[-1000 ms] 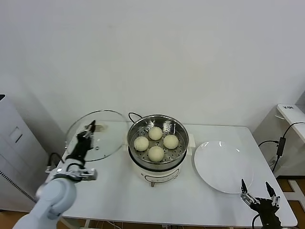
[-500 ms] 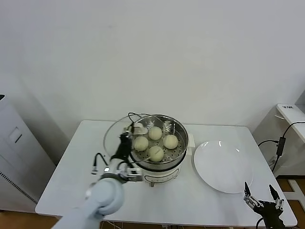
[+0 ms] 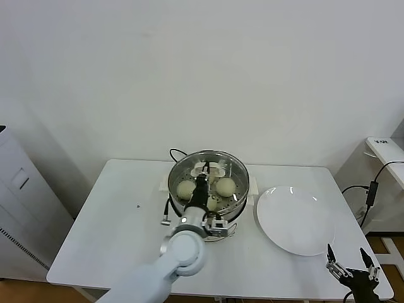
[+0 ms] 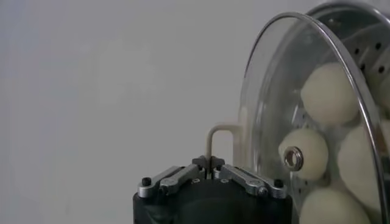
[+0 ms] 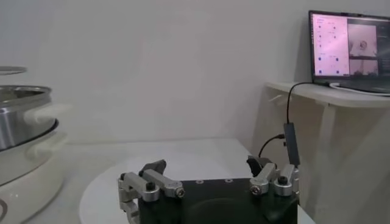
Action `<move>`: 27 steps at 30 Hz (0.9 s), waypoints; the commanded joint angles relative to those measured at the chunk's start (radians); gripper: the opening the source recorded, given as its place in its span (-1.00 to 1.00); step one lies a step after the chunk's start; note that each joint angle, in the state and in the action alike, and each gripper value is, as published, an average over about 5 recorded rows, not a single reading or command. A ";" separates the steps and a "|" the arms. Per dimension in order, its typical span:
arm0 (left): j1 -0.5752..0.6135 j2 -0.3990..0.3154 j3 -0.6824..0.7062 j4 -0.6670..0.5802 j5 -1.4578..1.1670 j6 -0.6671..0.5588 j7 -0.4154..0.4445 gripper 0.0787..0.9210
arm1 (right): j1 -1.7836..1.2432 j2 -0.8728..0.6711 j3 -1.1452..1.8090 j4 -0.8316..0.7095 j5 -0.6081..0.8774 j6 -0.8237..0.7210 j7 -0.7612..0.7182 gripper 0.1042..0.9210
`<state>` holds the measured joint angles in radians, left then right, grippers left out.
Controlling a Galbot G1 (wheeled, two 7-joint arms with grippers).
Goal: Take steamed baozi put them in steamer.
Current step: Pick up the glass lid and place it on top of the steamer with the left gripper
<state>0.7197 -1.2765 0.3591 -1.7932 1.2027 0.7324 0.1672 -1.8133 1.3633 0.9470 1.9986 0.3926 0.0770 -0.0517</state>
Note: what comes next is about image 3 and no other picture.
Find cream electric cooker base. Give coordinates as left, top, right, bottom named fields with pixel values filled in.
left=158, top=173, right=259, bottom=244

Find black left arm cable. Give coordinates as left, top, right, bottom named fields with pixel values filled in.
left=160, top=197, right=173, bottom=227

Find black power adapter cable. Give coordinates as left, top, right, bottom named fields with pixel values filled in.
left=340, top=161, right=404, bottom=227

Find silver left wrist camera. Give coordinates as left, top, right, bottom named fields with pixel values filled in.
left=203, top=217, right=230, bottom=237

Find perforated steel steamer basket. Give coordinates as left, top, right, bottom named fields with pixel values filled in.
left=167, top=150, right=250, bottom=224

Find black cooker power cord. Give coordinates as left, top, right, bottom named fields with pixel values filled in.
left=169, top=148, right=190, bottom=163

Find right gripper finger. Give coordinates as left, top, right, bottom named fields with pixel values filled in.
left=325, top=242, right=352, bottom=280
left=359, top=247, right=382, bottom=282

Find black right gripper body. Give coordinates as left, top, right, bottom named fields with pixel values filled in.
left=342, top=267, right=381, bottom=303

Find white round plate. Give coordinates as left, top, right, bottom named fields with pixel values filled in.
left=256, top=186, right=336, bottom=256

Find white grey cabinet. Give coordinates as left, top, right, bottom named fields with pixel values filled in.
left=0, top=124, right=76, bottom=280

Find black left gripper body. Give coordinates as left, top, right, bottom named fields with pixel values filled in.
left=186, top=180, right=211, bottom=211

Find glass lid cream handle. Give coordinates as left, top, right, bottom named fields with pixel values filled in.
left=168, top=148, right=250, bottom=208

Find white side table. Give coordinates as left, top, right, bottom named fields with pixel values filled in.
left=333, top=136, right=404, bottom=263

